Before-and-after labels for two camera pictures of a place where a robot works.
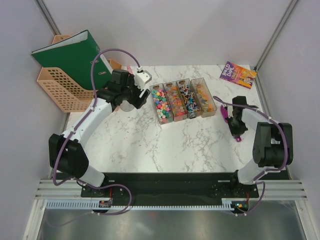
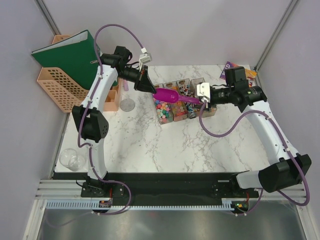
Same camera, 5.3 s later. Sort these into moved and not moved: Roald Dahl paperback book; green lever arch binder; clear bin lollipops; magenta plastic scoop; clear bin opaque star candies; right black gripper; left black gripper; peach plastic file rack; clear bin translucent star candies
Moved: magenta plastic scoop; right black gripper; left black gripper
Not moved: Roald Dahl paperback book; peach plastic file rack; green lever arch binder; clear bin translucent star candies; clear bin opaque star candies; clear bin lollipops
